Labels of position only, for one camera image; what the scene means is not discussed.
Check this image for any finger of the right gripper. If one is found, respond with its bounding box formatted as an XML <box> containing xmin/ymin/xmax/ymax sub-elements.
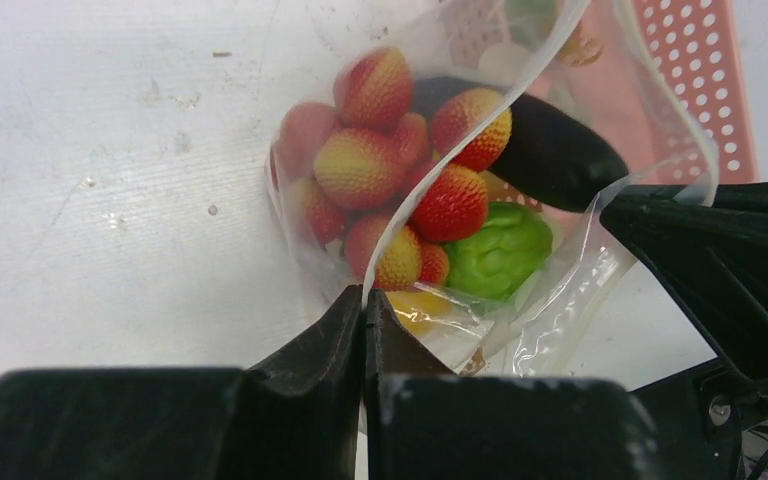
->
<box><xmin>600</xmin><ymin>182</ymin><xmax>768</xmax><ymax>396</ymax></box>

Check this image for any clear zip top bag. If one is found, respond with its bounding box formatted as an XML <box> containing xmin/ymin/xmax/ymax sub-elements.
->
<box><xmin>267</xmin><ymin>1</ymin><xmax>720</xmax><ymax>376</ymax></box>

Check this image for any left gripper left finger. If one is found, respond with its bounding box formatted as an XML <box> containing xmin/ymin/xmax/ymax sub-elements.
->
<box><xmin>0</xmin><ymin>286</ymin><xmax>364</xmax><ymax>479</ymax></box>

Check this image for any red strawberries pile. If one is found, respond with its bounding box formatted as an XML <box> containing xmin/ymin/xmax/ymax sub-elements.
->
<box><xmin>269</xmin><ymin>46</ymin><xmax>513</xmax><ymax>291</ymax></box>

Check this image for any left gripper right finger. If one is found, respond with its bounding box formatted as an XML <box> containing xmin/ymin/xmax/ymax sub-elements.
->
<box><xmin>364</xmin><ymin>289</ymin><xmax>664</xmax><ymax>479</ymax></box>

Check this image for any pink plastic basket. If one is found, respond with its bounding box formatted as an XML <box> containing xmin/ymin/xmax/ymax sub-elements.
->
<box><xmin>441</xmin><ymin>1</ymin><xmax>759</xmax><ymax>183</ymax></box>

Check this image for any yellow bell pepper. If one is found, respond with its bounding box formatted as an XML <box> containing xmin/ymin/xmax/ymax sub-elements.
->
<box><xmin>386</xmin><ymin>291</ymin><xmax>454</xmax><ymax>337</ymax></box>

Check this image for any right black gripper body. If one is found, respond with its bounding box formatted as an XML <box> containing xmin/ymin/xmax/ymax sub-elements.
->
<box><xmin>633</xmin><ymin>360</ymin><xmax>768</xmax><ymax>479</ymax></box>

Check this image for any green round fruit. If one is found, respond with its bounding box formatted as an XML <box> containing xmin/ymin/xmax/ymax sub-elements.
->
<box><xmin>444</xmin><ymin>201</ymin><xmax>554</xmax><ymax>301</ymax></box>

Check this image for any purple eggplant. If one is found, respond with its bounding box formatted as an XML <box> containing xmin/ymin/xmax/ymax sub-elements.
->
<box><xmin>489</xmin><ymin>93</ymin><xmax>629</xmax><ymax>213</ymax></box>

